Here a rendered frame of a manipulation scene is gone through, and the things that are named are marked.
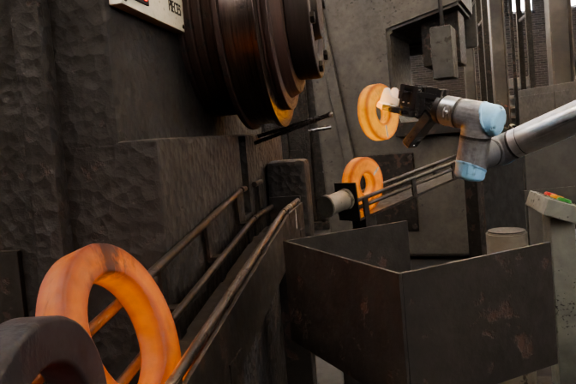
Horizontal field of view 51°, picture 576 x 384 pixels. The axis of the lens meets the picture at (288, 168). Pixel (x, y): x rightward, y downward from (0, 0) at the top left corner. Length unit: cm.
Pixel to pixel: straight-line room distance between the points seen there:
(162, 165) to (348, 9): 329
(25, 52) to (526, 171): 272
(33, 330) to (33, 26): 54
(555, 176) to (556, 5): 705
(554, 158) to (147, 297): 284
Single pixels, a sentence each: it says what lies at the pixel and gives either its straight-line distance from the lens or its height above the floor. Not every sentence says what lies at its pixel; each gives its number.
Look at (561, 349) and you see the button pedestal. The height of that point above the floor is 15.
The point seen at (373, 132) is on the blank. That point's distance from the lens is 163.
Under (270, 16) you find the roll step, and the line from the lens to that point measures 113.
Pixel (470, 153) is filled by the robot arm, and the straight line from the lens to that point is 151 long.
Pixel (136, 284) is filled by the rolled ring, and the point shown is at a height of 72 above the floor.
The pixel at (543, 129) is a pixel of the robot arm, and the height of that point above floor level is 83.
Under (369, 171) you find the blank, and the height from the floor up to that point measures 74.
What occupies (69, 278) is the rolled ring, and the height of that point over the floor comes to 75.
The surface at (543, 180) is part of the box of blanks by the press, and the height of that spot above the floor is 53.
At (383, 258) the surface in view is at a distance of 90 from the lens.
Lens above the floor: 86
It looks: 3 degrees down
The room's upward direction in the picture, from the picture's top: 5 degrees counter-clockwise
